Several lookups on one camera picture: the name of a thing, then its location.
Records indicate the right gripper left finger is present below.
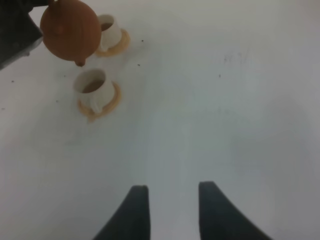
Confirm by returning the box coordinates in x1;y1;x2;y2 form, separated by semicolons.
94;185;151;240

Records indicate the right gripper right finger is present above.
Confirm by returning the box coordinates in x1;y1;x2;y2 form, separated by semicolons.
198;181;270;240

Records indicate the brown clay teapot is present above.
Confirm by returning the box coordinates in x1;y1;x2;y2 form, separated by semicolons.
40;0;102;67

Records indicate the near orange saucer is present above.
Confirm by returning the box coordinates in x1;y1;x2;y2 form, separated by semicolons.
77;82;122;123

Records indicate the orange saucer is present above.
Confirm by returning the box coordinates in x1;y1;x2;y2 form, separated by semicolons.
95;28;131;57
77;82;122;123

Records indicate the near white teacup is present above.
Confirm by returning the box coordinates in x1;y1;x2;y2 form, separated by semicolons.
73;68;115;114

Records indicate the white teacup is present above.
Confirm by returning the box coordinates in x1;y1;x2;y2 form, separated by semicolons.
73;68;115;114
98;14;122;52

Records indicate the far orange saucer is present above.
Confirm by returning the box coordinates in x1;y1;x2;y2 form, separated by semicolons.
95;28;131;57

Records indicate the far white teacup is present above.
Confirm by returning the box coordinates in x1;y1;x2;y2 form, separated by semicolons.
98;14;122;52

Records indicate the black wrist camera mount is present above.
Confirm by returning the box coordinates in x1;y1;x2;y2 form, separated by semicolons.
0;0;50;69

